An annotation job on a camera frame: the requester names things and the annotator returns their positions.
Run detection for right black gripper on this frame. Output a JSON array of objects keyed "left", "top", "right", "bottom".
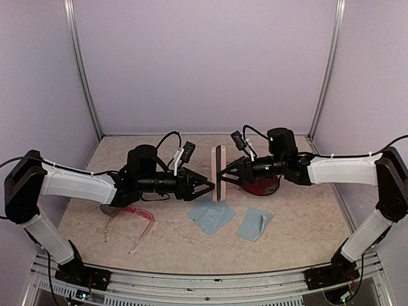
[{"left": 217, "top": 155, "right": 286, "bottom": 186}]

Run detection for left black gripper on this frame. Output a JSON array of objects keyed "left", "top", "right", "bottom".
[{"left": 138, "top": 166, "right": 215, "bottom": 201}]

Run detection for pink glasses case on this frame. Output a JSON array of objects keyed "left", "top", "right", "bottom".
[{"left": 211, "top": 145, "right": 226, "bottom": 202}]

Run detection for large blue cleaning cloth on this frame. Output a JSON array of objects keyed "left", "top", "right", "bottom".
[{"left": 186, "top": 197, "right": 236, "bottom": 236}]

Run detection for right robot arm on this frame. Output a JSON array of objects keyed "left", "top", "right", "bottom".
[{"left": 211, "top": 127, "right": 407, "bottom": 290}]

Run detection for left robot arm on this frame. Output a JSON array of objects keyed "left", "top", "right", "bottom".
[{"left": 4, "top": 144, "right": 215, "bottom": 291}]

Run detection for red lens sunglasses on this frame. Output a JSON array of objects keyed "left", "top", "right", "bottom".
[{"left": 102, "top": 205, "right": 156, "bottom": 254}]

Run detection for clear pink glasses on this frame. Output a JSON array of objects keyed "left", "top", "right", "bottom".
[{"left": 226, "top": 186, "right": 241, "bottom": 192}]

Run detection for red floral plate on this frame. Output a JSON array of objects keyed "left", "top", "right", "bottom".
[{"left": 242, "top": 175, "right": 281, "bottom": 196}]

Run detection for small blue cleaning cloth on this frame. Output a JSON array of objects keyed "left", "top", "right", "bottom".
[{"left": 237, "top": 208, "right": 274, "bottom": 242}]

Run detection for grey glasses case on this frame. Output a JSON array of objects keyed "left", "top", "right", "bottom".
[{"left": 99, "top": 205, "right": 121, "bottom": 217}]

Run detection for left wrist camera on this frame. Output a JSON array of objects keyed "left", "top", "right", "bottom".
[{"left": 173, "top": 142, "right": 196, "bottom": 176}]

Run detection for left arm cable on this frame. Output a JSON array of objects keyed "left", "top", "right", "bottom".
[{"left": 156, "top": 131, "right": 182, "bottom": 173}]

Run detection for front aluminium rail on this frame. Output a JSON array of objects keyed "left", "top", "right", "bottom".
[{"left": 22, "top": 251, "right": 393, "bottom": 306}]

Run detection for right aluminium frame post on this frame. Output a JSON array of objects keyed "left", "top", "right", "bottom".
[{"left": 308, "top": 0, "right": 346, "bottom": 142}]

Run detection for aluminium frame post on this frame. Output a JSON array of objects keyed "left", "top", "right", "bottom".
[
  {"left": 308, "top": 0, "right": 346, "bottom": 142},
  {"left": 63, "top": 0, "right": 104, "bottom": 142}
]

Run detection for left aluminium frame post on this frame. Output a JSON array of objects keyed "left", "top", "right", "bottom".
[{"left": 63, "top": 0, "right": 104, "bottom": 142}]

